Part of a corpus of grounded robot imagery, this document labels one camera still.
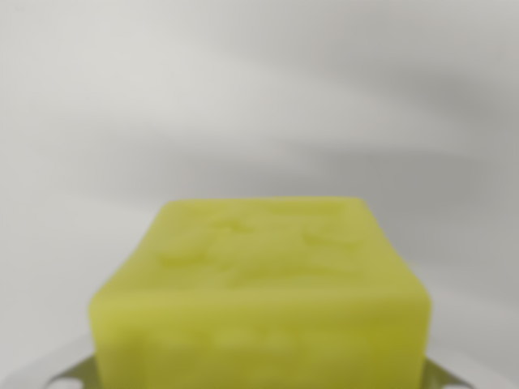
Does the black silver gripper right finger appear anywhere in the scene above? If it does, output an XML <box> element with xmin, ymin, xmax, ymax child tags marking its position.
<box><xmin>422</xmin><ymin>357</ymin><xmax>474</xmax><ymax>389</ymax></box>

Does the yellow cube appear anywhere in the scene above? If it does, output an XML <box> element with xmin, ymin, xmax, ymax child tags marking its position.
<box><xmin>88</xmin><ymin>195</ymin><xmax>433</xmax><ymax>389</ymax></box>

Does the black silver gripper left finger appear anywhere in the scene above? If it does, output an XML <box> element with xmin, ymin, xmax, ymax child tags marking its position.
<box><xmin>43</xmin><ymin>353</ymin><xmax>103</xmax><ymax>389</ymax></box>

